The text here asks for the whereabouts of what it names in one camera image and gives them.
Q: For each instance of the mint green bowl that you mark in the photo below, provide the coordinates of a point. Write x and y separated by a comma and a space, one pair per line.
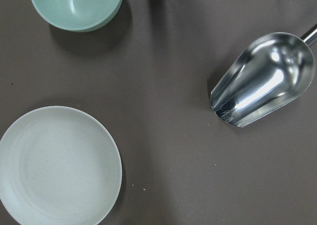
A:
77, 15

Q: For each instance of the cream round plate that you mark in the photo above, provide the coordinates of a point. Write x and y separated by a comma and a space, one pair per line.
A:
59, 166

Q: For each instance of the steel scoop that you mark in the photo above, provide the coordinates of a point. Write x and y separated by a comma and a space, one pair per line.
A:
271, 72

